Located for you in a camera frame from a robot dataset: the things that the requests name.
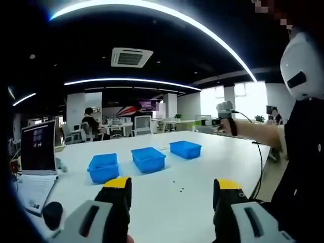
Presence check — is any black computer mouse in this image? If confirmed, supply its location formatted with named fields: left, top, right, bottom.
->
left=42, top=201, right=63, bottom=231

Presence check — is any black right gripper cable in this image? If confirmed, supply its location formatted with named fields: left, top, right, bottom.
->
left=232, top=110, right=265, bottom=198

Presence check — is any black right wrist strap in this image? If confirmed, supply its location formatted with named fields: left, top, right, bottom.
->
left=229, top=118, right=238, bottom=137

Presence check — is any white laptop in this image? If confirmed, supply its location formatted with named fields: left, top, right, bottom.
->
left=15, top=119, right=59, bottom=215

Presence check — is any purple red wall mural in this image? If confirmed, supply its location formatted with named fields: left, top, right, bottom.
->
left=117, top=100, right=152, bottom=117

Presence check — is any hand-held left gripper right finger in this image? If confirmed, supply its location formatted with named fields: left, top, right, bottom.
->
left=213, top=178, right=297, bottom=243

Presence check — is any white ceiling air vent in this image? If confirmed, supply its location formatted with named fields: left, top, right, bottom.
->
left=110, top=47, right=154, bottom=68

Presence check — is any long curved ceiling light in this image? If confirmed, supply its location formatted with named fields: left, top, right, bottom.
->
left=49, top=0, right=258, bottom=82

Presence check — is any white mesh office chair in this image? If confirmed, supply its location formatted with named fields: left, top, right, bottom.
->
left=133, top=115, right=153, bottom=136

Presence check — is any curved ceiling light strip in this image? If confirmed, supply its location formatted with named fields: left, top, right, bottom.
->
left=64, top=77, right=202, bottom=91

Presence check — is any person's right hand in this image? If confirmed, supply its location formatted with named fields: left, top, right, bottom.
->
left=214, top=118, right=232, bottom=135

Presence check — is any blue plastic bin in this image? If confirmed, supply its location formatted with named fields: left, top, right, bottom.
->
left=87, top=152, right=119, bottom=184
left=169, top=140, right=203, bottom=159
left=131, top=147, right=167, bottom=174

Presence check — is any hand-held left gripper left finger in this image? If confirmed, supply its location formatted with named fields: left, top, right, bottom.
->
left=49, top=176, right=133, bottom=243

